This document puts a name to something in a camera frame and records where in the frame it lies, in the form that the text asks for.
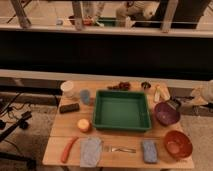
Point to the purple bowl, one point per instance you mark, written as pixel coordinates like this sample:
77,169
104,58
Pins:
166,114

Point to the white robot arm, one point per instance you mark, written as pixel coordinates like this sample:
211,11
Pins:
203,94

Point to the orange bowl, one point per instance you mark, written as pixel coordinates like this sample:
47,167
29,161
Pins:
177,144

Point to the red grapes toy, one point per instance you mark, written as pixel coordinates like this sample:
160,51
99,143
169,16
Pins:
123,86

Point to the blue small cup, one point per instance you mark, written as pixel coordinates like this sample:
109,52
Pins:
85,96

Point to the green plastic tray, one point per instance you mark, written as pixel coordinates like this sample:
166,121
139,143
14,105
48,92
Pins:
121,110

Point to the small dark round dish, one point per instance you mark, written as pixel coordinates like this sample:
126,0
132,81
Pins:
145,85

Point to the white plastic cup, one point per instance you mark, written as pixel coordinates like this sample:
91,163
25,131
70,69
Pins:
67,88

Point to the yellow round fruit toy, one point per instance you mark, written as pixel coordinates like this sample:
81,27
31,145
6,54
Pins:
83,125

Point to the dark brown block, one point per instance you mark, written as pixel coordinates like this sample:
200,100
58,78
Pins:
69,108

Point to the silver fork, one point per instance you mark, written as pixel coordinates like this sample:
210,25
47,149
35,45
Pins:
119,149

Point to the grey folded cloth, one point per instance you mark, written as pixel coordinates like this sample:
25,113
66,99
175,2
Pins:
90,152

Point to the blue sponge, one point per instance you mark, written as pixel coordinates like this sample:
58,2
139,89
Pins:
149,151

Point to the orange carrot toy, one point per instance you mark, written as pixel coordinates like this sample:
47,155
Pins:
66,151

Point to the black tripod stand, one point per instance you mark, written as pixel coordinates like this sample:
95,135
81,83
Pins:
30,163

